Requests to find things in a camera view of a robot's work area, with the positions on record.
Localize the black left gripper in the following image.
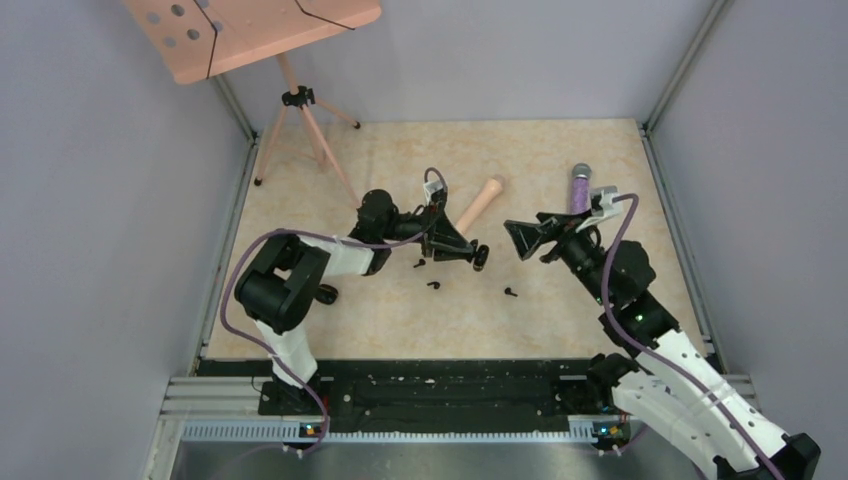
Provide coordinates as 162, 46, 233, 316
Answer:
380, 200, 473, 261

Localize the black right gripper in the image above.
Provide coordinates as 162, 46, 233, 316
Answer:
505, 207, 613, 306

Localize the black glossy earbud charging case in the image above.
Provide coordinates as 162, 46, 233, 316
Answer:
471, 244, 490, 272

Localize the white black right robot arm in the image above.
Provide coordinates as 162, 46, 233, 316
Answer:
504, 213, 821, 479

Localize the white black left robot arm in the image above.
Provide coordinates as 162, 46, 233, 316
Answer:
234, 185, 489, 414

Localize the black case lid piece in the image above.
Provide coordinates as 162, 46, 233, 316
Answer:
314, 284, 339, 305

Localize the pink wooden flute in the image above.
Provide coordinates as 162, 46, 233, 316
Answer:
455, 175, 507, 234

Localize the purple glitter microphone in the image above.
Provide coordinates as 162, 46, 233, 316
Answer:
570, 163, 592, 214

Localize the pink music stand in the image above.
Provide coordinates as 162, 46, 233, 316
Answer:
123, 0, 384, 207

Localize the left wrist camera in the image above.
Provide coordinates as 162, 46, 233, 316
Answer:
423, 181, 448, 208

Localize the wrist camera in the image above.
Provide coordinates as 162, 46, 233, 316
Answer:
576, 185, 624, 232
423, 181, 448, 208

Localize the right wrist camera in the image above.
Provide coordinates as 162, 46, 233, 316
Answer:
576, 185, 624, 232

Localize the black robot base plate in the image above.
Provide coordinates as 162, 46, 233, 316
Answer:
258, 359, 632, 435

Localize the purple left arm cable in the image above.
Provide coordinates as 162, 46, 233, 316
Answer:
219, 167, 448, 458

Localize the grey slotted cable duct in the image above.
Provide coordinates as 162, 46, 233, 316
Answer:
181, 420, 597, 444

